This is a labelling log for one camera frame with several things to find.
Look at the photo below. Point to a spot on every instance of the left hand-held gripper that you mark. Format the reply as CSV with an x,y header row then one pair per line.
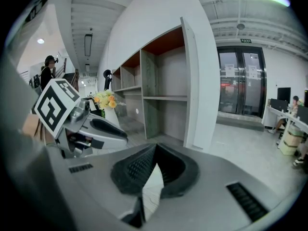
x,y
53,107

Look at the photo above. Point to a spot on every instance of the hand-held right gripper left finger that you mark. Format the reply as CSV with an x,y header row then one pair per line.
x,y
96,189

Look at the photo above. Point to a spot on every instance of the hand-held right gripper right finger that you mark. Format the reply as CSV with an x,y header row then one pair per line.
x,y
209,201

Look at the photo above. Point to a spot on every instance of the grey wooden desk shelf unit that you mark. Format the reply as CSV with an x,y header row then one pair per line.
x,y
190,80

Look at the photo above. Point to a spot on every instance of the long white office desk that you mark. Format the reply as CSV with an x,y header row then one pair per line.
x,y
276,115

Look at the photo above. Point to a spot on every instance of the white vase with yellow flowers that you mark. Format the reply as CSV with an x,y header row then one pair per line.
x,y
108,102

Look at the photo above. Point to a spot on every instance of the wooden staircase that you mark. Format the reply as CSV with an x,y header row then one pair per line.
x,y
69,76

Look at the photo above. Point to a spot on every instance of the grey door mat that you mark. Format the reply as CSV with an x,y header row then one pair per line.
x,y
240,123

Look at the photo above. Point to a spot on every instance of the long black ceiling lamp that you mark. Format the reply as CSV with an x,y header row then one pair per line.
x,y
88,44

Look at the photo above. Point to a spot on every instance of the stack of pale yellow boxes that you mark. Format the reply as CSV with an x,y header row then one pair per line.
x,y
291,141

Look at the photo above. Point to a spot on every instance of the round ceiling light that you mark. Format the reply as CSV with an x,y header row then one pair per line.
x,y
40,41

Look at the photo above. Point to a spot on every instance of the black glass double door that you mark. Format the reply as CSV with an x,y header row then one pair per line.
x,y
240,80

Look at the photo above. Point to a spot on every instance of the black computer monitor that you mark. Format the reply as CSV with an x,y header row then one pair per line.
x,y
284,95

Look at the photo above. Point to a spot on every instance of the green exit sign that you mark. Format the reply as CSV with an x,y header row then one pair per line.
x,y
246,41

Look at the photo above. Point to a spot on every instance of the round ceiling detector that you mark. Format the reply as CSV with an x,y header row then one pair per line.
x,y
240,26

